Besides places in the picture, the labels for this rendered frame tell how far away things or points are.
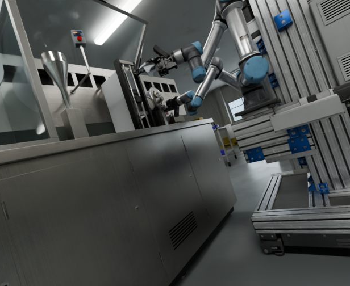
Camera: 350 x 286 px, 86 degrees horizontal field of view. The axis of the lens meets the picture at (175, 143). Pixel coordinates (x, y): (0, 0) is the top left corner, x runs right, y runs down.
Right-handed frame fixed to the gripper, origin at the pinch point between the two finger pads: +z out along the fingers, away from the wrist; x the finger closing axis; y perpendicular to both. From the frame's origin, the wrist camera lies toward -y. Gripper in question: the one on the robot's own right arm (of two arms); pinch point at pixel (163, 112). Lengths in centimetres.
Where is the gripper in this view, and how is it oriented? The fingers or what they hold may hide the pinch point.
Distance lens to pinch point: 175.6
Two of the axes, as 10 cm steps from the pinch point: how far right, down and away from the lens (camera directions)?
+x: -6.0, 1.7, -7.8
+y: -3.2, -9.5, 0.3
